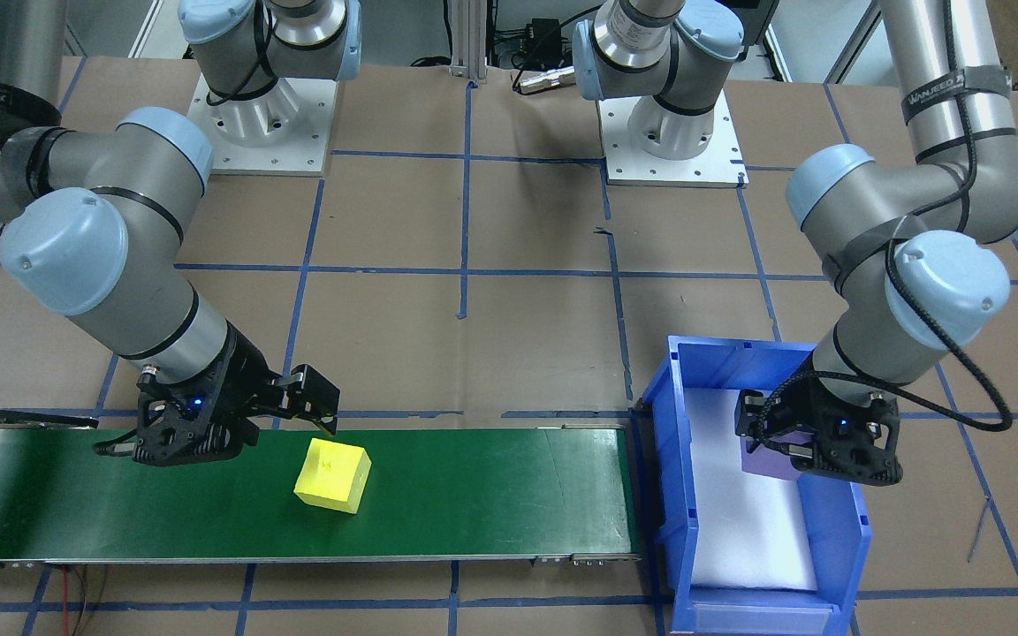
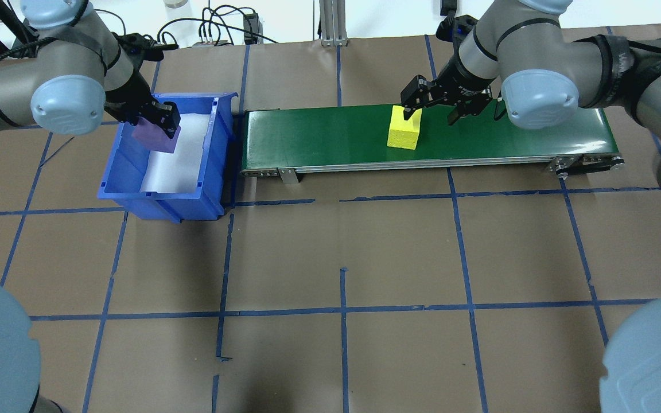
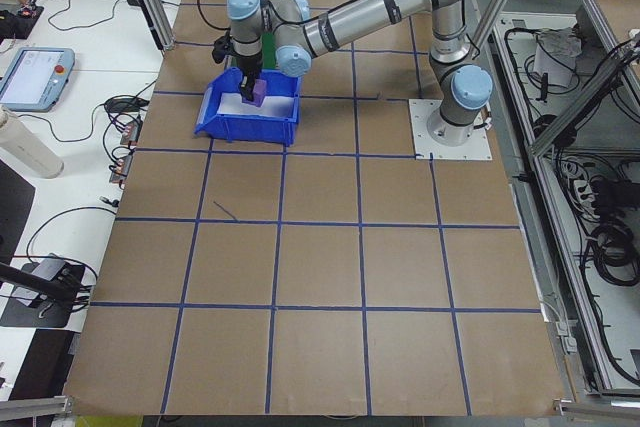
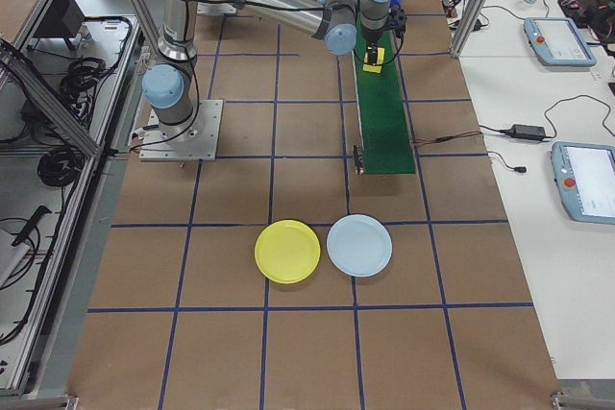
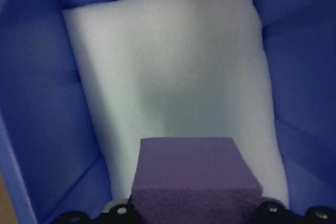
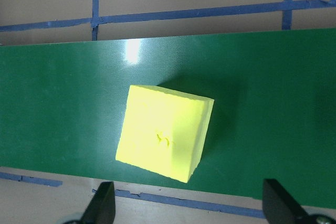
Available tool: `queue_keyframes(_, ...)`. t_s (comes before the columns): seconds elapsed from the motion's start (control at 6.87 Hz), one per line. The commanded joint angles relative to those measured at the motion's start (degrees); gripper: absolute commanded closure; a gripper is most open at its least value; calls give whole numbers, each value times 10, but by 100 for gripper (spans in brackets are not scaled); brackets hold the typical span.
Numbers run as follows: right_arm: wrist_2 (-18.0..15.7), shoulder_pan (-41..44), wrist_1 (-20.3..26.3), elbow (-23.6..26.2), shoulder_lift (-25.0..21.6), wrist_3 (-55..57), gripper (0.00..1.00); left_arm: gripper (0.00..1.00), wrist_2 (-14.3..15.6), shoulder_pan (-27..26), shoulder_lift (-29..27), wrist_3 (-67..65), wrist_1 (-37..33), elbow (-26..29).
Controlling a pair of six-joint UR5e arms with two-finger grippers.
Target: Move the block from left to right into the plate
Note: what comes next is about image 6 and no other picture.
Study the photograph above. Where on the green conveyor belt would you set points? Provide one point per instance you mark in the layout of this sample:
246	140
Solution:
52	103

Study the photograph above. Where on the yellow foam block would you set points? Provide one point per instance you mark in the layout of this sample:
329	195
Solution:
157	129

